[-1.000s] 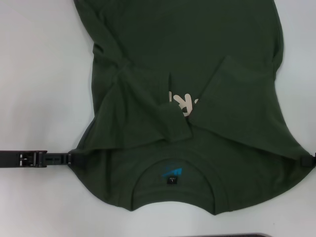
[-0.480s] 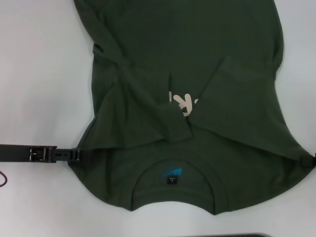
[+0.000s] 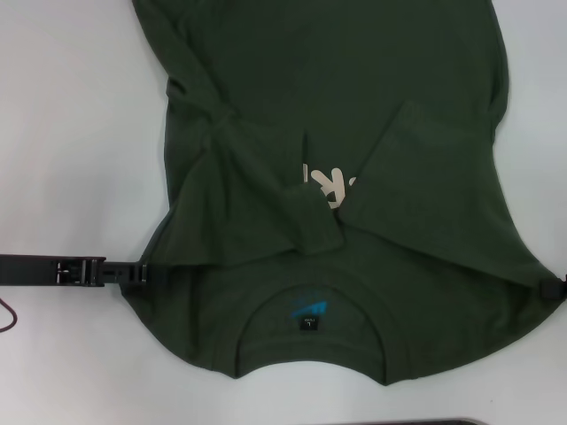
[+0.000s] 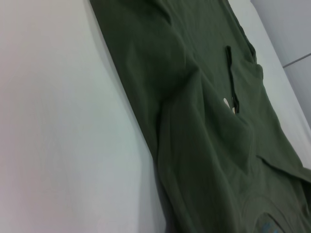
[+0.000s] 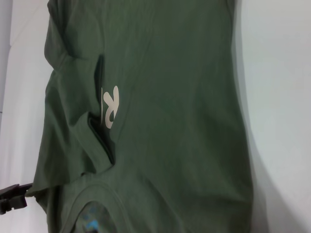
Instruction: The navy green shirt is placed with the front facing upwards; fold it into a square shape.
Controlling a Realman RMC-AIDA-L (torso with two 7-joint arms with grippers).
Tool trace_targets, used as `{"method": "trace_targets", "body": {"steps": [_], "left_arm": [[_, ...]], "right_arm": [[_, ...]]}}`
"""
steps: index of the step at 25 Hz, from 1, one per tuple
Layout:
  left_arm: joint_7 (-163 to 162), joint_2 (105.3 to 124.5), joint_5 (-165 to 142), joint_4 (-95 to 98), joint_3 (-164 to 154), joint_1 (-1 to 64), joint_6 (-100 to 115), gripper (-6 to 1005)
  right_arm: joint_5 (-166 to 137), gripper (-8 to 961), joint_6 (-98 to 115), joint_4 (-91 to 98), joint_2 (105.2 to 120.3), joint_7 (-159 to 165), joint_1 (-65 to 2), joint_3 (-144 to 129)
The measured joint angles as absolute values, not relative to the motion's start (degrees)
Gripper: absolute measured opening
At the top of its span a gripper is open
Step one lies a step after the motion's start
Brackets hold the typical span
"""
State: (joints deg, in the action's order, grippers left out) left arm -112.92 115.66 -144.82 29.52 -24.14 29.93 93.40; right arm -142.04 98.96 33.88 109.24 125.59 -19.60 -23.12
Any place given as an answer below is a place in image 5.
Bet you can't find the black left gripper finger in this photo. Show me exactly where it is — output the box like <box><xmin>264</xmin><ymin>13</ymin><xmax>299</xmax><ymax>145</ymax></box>
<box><xmin>0</xmin><ymin>183</ymin><xmax>34</xmax><ymax>199</ymax></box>
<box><xmin>0</xmin><ymin>193</ymin><xmax>27</xmax><ymax>214</ymax></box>

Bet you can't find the dark green printed t-shirt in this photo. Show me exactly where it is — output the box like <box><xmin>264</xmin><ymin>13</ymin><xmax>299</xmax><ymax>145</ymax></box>
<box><xmin>26</xmin><ymin>0</ymin><xmax>255</xmax><ymax>233</ymax></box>

